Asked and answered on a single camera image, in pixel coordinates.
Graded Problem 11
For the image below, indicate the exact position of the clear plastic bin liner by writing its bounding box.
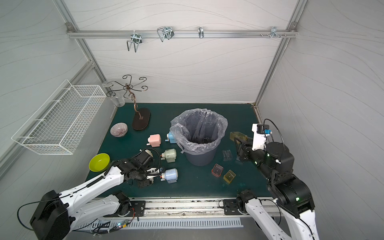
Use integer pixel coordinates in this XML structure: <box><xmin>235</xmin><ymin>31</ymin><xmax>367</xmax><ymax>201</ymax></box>
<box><xmin>170</xmin><ymin>109</ymin><xmax>228</xmax><ymax>155</ymax></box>

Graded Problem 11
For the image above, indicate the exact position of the green mat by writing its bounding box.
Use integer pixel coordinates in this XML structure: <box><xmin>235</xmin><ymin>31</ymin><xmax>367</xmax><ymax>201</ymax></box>
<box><xmin>99</xmin><ymin>104</ymin><xmax>271</xmax><ymax>198</ymax></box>

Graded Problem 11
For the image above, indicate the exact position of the pink patterned bowl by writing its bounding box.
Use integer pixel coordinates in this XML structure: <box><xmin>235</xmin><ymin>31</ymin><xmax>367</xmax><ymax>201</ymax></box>
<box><xmin>110</xmin><ymin>123</ymin><xmax>128</xmax><ymax>138</ymax></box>

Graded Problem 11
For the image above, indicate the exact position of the green pencil sharpener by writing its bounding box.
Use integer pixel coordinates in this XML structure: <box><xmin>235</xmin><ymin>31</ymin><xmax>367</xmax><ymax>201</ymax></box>
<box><xmin>161</xmin><ymin>149</ymin><xmax>177</xmax><ymax>163</ymax></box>

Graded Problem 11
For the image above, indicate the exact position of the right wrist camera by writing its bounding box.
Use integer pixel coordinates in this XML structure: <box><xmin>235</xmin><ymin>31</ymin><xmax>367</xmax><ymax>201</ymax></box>
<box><xmin>252</xmin><ymin>124</ymin><xmax>271</xmax><ymax>151</ymax></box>

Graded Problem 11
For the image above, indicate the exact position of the yellow tinted sharpener tray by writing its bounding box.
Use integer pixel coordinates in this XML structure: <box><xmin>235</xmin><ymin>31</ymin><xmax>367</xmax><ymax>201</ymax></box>
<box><xmin>223</xmin><ymin>170</ymin><xmax>236</xmax><ymax>184</ymax></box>

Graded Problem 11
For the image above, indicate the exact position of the bronze mug tree stand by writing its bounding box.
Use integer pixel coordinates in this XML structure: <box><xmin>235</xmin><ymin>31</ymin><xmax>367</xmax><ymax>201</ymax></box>
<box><xmin>103</xmin><ymin>74</ymin><xmax>151</xmax><ymax>131</ymax></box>

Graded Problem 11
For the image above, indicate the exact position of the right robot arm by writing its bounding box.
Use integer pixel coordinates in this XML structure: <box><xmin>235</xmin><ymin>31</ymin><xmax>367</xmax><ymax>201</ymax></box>
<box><xmin>234</xmin><ymin>138</ymin><xmax>319</xmax><ymax>240</ymax></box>

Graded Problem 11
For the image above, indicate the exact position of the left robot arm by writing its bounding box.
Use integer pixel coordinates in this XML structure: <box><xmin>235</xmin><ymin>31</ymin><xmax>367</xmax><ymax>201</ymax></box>
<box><xmin>18</xmin><ymin>148</ymin><xmax>161</xmax><ymax>240</ymax></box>

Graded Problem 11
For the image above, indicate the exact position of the white wire basket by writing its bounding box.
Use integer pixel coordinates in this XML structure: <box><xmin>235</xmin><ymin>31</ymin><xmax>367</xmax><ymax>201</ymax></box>
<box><xmin>11</xmin><ymin>80</ymin><xmax>106</xmax><ymax>155</ymax></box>

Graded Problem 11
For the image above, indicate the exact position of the metal hook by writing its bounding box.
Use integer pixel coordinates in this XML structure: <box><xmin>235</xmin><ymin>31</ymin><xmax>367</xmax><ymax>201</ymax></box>
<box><xmin>157</xmin><ymin>27</ymin><xmax>175</xmax><ymax>42</ymax></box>
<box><xmin>127</xmin><ymin>31</ymin><xmax>143</xmax><ymax>53</ymax></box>
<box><xmin>260</xmin><ymin>27</ymin><xmax>287</xmax><ymax>39</ymax></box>
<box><xmin>198</xmin><ymin>27</ymin><xmax>204</xmax><ymax>39</ymax></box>

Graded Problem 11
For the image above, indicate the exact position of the light blue pencil sharpener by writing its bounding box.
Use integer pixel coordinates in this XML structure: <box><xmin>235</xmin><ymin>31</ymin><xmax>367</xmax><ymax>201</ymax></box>
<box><xmin>161</xmin><ymin>169</ymin><xmax>179</xmax><ymax>184</ymax></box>

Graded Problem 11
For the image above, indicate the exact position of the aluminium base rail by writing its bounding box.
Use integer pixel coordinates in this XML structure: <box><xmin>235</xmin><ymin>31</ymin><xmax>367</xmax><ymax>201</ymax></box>
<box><xmin>59</xmin><ymin>196</ymin><xmax>307</xmax><ymax>221</ymax></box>

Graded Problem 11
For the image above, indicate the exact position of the aluminium top rail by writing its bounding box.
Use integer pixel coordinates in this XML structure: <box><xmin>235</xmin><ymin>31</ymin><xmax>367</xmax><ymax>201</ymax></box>
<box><xmin>65</xmin><ymin>23</ymin><xmax>299</xmax><ymax>40</ymax></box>

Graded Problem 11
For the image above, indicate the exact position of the lime green bowl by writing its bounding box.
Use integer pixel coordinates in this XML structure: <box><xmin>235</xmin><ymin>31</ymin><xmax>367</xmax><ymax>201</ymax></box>
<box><xmin>89</xmin><ymin>153</ymin><xmax>110</xmax><ymax>173</ymax></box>

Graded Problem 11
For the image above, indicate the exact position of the clear sharpener tray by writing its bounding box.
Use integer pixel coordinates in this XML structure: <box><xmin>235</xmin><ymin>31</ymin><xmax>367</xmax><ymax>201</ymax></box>
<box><xmin>223</xmin><ymin>150</ymin><xmax>233</xmax><ymax>162</ymax></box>

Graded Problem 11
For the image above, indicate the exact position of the clear glass cup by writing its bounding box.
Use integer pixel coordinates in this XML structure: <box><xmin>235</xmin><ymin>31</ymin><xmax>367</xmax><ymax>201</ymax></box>
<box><xmin>102</xmin><ymin>81</ymin><xmax>125</xmax><ymax>108</ymax></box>

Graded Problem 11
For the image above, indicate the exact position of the pink tinted sharpener tray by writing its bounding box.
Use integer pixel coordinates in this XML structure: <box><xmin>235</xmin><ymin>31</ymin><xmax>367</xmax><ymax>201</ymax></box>
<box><xmin>211</xmin><ymin>164</ymin><xmax>224</xmax><ymax>178</ymax></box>

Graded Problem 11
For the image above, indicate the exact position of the pink pencil sharpener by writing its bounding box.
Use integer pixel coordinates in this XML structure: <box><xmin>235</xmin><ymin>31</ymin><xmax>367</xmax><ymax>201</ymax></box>
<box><xmin>147</xmin><ymin>134</ymin><xmax>162</xmax><ymax>148</ymax></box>

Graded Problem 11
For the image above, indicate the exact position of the grey trash bin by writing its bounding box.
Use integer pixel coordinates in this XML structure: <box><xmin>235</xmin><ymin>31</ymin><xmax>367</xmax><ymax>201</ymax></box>
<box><xmin>185</xmin><ymin>149</ymin><xmax>217</xmax><ymax>167</ymax></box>

